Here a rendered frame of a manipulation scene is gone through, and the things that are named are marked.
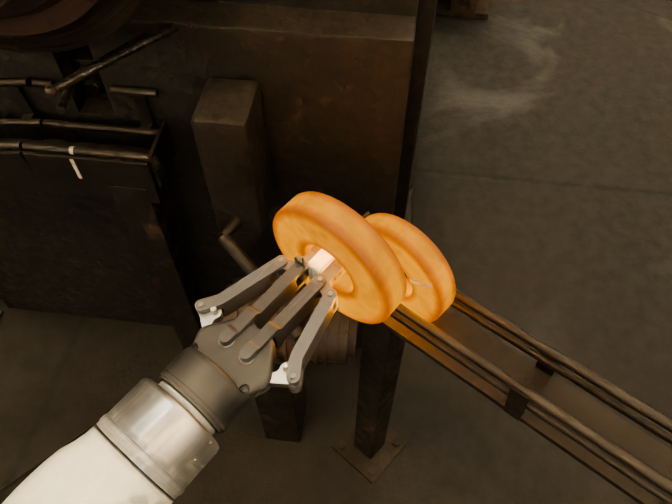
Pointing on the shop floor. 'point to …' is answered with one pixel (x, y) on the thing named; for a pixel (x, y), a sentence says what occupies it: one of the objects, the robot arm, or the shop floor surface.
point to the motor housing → (280, 405)
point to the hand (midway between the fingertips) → (336, 252)
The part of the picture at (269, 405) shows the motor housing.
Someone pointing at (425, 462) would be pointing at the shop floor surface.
